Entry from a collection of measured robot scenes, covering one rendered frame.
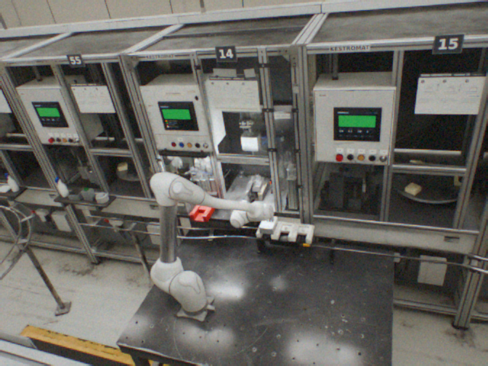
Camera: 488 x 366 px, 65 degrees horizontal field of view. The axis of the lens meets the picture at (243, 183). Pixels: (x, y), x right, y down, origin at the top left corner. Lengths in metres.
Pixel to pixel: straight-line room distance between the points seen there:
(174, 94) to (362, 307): 1.70
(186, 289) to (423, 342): 1.75
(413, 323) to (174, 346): 1.78
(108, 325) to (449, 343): 2.61
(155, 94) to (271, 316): 1.53
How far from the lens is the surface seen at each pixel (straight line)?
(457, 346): 3.22
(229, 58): 2.25
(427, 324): 3.28
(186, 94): 2.44
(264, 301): 2.44
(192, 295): 2.30
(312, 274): 2.56
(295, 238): 2.52
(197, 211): 2.76
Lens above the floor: 2.56
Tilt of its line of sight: 33 degrees down
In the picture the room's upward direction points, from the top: 9 degrees counter-clockwise
